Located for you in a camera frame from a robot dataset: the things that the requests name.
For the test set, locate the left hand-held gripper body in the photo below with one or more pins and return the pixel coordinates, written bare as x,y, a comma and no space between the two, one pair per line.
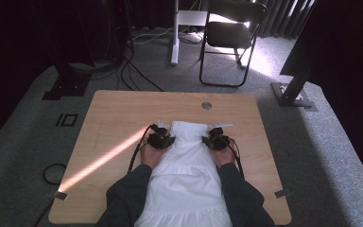
159,141

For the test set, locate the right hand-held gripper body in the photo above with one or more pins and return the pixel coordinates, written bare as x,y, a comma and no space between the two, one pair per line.
216,143

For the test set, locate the white dress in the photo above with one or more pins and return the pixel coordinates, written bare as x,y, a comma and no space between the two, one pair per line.
186,176

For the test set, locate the person's right hand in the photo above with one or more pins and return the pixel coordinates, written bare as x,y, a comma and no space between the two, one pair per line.
224,156

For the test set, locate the person's left hand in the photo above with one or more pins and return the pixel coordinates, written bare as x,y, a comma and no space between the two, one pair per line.
151,156

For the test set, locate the grey round table grommet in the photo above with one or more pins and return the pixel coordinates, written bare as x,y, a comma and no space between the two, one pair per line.
206,105

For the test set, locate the black stand with grey base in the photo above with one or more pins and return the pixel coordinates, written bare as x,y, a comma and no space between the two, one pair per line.
293,94

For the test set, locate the grey tape strip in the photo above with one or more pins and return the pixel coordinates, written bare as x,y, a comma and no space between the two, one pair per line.
282,193
60,195

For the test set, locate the black folding chair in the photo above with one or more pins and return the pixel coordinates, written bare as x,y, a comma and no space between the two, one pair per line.
230,34

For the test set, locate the black stand with square base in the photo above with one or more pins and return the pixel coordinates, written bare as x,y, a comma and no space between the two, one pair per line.
67,85

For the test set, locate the grey curtain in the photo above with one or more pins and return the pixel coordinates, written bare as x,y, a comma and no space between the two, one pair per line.
280,15

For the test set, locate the dark monitor panel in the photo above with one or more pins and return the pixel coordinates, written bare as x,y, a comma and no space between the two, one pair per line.
337,41

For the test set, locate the white desk leg frame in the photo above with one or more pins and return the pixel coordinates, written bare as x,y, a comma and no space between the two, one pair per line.
176,41

